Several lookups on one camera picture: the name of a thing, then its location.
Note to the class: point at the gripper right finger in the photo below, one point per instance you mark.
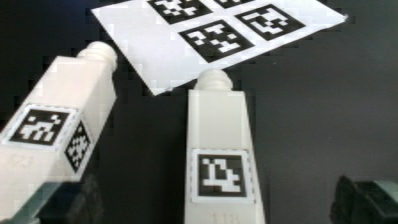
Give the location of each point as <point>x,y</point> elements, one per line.
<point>365,202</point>

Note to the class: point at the white leg with peg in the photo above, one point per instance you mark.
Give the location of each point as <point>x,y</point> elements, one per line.
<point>53,132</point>

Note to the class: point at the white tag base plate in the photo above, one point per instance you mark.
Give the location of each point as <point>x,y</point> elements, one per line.
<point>188,35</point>

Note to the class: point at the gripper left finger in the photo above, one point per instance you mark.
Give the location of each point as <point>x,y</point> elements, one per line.
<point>67,203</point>

